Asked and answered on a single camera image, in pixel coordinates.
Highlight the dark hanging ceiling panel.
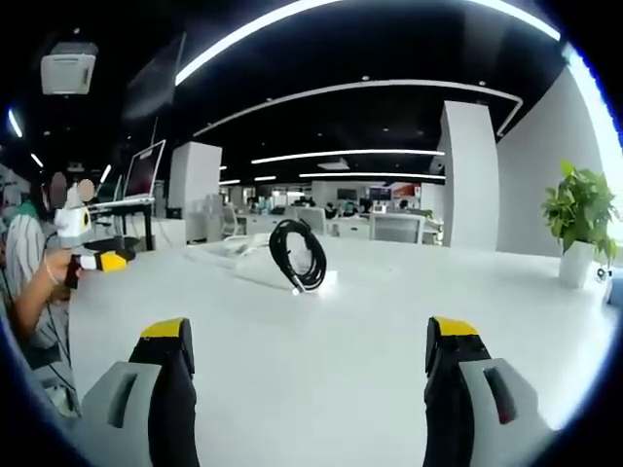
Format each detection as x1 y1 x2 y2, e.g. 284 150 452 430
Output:
121 31 189 124

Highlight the white desk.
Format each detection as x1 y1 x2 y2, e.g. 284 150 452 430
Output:
67 233 623 467

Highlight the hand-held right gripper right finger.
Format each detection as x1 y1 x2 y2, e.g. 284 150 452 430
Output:
422 315 556 467

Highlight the white mesh office chair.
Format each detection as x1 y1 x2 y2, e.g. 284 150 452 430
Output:
221 203 248 240

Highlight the white power strip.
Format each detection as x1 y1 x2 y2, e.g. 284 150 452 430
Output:
232 252 341 299

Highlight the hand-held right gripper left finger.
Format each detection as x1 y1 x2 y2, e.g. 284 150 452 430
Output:
80 316 201 467

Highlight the wide ceiling light strip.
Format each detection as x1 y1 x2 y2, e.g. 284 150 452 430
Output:
174 0 562 87

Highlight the black charger cable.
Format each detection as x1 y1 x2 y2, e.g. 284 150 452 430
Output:
269 218 328 297

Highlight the white ceiling air conditioner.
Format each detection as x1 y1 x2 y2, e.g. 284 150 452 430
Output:
41 42 99 96

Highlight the red wall display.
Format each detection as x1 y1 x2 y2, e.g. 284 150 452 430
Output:
368 183 422 201

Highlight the thin ceiling light strip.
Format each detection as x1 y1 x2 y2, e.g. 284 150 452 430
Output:
251 148 447 165
298 170 447 182

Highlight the person's left hand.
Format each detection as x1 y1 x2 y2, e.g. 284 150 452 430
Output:
45 250 83 289

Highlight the black laptop stand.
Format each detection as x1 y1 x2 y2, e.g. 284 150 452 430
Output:
90 197 158 255

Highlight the monitor on black stand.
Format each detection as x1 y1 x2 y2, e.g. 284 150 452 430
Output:
121 139 167 201

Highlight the potted green plant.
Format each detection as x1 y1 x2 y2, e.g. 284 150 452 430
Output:
540 159 620 289

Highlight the person in striped shirt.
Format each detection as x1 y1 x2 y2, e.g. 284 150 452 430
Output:
3 208 82 419

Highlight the curved white ceiling track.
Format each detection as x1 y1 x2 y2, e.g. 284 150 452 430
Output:
193 80 526 138

